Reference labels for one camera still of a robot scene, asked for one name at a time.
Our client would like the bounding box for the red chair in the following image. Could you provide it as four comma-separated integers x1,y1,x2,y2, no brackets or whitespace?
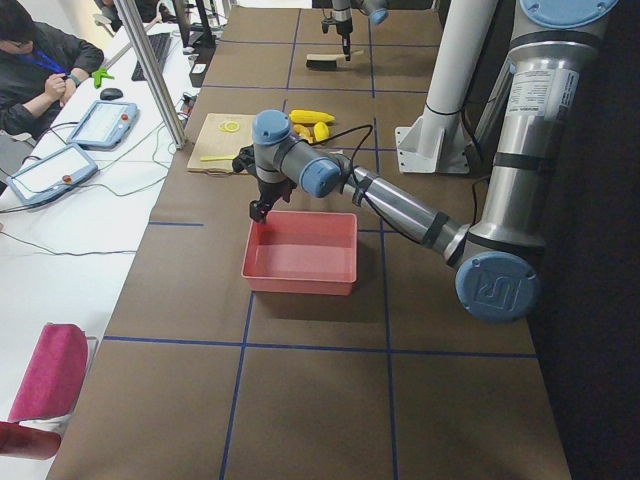
1,422,61,460

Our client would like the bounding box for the yellow toy corn cob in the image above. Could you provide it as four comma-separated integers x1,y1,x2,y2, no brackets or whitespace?
289,109,336,124

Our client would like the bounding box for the green plastic clamp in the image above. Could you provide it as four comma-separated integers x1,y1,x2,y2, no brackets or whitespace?
91,67,113,89

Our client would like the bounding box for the black computer mouse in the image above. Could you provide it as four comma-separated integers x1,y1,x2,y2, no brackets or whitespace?
100,87,123,101

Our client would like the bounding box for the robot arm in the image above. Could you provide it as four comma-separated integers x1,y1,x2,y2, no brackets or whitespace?
321,0,389,61
249,1,619,323

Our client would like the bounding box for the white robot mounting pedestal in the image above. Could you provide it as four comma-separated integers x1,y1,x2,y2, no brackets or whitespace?
395,0,498,174

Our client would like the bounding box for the aluminium frame post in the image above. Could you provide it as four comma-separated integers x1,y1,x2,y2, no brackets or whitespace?
115,0,187,150

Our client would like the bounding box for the seated person in black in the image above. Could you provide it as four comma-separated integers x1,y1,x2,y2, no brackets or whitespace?
1,1,104,139

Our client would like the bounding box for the teach pendant near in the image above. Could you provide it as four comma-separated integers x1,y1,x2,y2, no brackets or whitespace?
7,144,98,206

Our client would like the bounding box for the black keyboard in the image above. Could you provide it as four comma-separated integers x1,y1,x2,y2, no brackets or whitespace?
131,32,174,82

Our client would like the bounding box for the yellow plastic knife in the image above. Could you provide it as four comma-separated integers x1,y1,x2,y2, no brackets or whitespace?
199,155,235,162

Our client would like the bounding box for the lemon slice lower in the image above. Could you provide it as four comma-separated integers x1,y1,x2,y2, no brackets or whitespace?
219,120,240,133

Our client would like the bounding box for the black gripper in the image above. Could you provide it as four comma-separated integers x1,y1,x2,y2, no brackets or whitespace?
321,16,353,61
249,178,295,223

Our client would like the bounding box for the magenta cloth on stand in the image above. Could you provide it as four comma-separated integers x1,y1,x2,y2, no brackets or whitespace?
8,324,89,423

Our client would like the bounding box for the teach pendant far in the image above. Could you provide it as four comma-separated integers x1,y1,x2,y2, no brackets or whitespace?
67,100,139,150

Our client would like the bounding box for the beige hand brush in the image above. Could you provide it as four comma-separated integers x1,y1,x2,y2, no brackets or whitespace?
305,50,364,71

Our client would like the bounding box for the yellow toy potato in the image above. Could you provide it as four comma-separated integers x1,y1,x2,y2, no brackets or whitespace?
313,121,331,143

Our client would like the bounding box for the teach pendant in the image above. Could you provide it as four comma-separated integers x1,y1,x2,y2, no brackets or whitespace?
67,100,139,150
7,144,98,206

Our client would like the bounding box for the pink plastic bin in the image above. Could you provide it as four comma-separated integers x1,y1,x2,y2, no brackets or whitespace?
242,211,358,296

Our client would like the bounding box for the brown toy ginger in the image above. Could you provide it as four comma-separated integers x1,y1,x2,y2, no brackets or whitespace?
293,124,314,144

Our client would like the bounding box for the wooden cutting board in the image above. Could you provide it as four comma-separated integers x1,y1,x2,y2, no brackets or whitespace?
187,113,255,175

